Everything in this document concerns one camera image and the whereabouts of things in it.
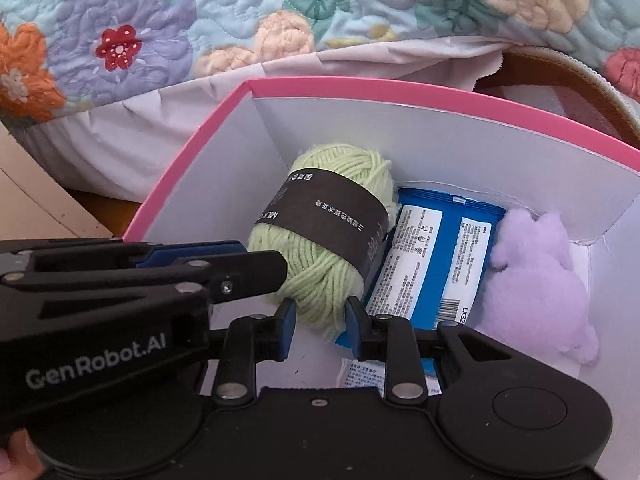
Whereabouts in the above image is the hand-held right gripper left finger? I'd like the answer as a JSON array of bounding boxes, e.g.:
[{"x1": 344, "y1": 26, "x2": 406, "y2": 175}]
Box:
[{"x1": 212, "y1": 297, "x2": 297, "y2": 407}]

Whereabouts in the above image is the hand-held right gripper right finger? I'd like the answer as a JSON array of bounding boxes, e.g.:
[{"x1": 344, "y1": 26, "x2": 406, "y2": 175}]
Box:
[{"x1": 345, "y1": 296, "x2": 518, "y2": 402}]

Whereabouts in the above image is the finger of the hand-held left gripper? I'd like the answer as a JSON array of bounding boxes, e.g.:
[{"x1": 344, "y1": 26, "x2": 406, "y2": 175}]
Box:
[
  {"x1": 0, "y1": 250, "x2": 289, "y2": 307},
  {"x1": 0, "y1": 237, "x2": 249, "y2": 276}
]

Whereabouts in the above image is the small white printed packet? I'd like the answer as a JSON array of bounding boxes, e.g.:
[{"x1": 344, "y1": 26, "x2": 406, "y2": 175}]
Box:
[{"x1": 336, "y1": 357, "x2": 443, "y2": 398}]

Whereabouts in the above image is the green yarn ball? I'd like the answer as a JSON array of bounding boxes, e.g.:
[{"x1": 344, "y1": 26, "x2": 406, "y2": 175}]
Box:
[{"x1": 247, "y1": 142, "x2": 401, "y2": 336}]

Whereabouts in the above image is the blue wet wipes packet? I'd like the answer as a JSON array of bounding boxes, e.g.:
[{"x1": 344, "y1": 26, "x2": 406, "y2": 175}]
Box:
[{"x1": 335, "y1": 187, "x2": 506, "y2": 396}]

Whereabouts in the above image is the purple plush toy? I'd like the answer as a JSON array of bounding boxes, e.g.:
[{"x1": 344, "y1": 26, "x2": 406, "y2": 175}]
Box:
[{"x1": 480, "y1": 209, "x2": 601, "y2": 368}]

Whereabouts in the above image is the pink cardboard box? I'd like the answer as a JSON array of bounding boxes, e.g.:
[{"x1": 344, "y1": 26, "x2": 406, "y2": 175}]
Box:
[{"x1": 122, "y1": 76, "x2": 640, "y2": 480}]

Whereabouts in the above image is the person's left hand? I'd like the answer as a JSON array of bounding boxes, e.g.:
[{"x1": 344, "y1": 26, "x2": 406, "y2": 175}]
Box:
[{"x1": 0, "y1": 427, "x2": 48, "y2": 480}]

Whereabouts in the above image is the beige cabinet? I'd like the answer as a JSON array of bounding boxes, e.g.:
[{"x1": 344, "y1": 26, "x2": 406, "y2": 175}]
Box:
[{"x1": 0, "y1": 122, "x2": 113, "y2": 241}]

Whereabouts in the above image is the floral quilt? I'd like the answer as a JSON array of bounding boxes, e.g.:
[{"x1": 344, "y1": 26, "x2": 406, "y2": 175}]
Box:
[{"x1": 0, "y1": 0, "x2": 640, "y2": 123}]

